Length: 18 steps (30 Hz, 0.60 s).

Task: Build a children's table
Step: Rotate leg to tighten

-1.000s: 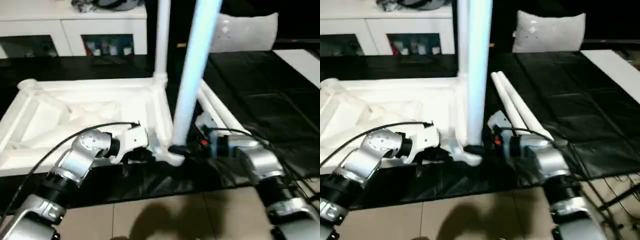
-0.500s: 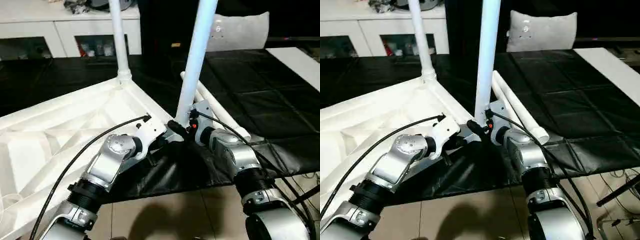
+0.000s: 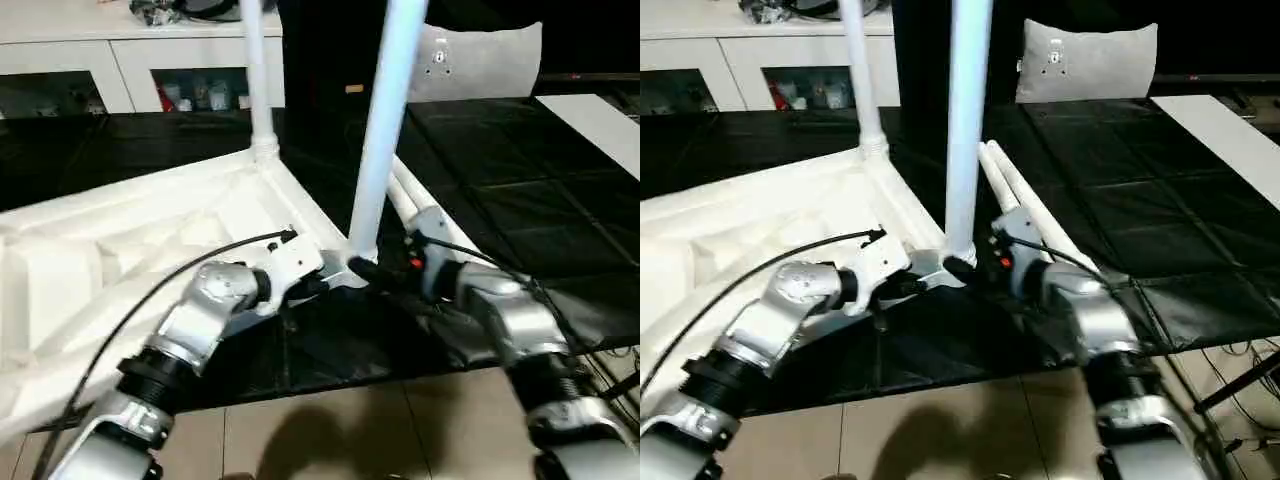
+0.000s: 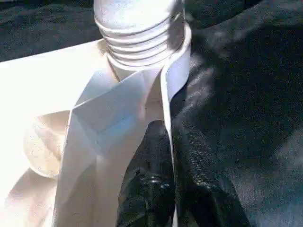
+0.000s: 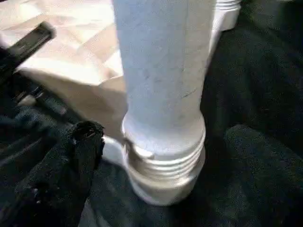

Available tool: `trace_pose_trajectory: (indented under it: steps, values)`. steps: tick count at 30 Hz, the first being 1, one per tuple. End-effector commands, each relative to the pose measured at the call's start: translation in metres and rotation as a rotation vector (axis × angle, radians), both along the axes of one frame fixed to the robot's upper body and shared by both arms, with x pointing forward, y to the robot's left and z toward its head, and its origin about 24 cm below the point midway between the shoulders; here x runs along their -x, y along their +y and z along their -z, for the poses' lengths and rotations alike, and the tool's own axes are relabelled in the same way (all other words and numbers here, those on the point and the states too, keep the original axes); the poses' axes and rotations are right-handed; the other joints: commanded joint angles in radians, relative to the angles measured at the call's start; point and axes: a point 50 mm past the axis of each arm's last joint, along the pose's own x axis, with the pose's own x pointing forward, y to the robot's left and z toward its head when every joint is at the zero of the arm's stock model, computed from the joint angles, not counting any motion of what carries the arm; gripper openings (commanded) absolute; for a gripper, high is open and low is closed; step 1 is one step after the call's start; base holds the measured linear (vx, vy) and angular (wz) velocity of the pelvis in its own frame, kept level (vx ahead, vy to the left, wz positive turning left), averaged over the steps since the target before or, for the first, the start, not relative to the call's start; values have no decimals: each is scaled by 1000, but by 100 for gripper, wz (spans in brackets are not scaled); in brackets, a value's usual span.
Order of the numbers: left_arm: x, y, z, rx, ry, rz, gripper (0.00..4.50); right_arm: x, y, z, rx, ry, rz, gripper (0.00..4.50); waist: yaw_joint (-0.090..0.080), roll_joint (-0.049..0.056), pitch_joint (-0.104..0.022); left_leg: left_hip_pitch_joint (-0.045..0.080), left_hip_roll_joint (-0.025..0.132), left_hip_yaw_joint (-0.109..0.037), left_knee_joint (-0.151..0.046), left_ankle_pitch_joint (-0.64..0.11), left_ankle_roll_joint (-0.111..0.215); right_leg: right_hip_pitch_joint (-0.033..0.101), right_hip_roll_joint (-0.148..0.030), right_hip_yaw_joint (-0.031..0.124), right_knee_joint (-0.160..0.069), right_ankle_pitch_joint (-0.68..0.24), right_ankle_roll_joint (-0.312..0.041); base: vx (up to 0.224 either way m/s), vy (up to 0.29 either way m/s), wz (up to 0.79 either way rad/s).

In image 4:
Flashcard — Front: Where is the white plastic table top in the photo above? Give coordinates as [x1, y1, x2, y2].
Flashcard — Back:
[0, 23, 193, 227]

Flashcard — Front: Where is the black table mat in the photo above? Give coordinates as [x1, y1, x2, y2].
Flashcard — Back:
[0, 0, 303, 227]

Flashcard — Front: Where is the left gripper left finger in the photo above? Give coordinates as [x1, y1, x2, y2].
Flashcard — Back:
[116, 120, 177, 227]

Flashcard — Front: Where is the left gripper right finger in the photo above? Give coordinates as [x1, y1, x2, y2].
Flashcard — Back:
[172, 124, 250, 227]

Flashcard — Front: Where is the white plastic table leg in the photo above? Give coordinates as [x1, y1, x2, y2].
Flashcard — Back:
[93, 0, 186, 72]

